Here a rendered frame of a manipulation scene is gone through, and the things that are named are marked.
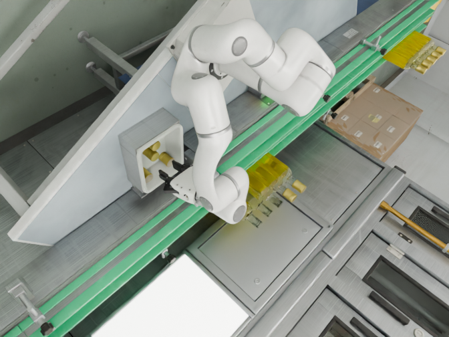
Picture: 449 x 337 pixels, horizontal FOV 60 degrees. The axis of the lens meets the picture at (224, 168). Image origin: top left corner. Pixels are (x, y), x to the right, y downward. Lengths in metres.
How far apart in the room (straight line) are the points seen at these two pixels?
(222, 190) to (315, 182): 0.84
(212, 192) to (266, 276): 0.59
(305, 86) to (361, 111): 4.53
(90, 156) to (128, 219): 0.28
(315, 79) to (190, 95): 0.36
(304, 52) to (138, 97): 0.47
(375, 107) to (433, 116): 1.74
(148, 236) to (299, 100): 0.64
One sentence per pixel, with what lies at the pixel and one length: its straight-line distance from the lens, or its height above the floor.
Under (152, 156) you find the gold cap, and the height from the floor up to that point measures 0.81.
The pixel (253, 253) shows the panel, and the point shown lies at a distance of 1.48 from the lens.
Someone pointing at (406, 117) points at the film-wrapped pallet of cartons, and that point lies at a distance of 5.79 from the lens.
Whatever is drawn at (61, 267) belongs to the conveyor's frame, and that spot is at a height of 0.84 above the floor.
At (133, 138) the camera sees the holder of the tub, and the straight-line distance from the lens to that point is 1.17.
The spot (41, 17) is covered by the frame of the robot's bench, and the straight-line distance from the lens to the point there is 1.59.
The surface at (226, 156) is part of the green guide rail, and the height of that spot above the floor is 0.92.
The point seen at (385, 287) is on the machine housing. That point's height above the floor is 1.59.
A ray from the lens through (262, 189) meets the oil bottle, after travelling 1.43.
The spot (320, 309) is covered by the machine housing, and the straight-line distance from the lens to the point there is 1.49.
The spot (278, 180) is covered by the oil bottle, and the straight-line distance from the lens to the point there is 1.47.
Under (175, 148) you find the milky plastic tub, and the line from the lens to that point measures 1.30.
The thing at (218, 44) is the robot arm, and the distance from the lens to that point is 0.87.
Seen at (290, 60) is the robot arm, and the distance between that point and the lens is 1.01.
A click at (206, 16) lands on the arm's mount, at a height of 0.79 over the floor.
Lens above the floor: 1.47
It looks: 23 degrees down
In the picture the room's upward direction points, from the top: 128 degrees clockwise
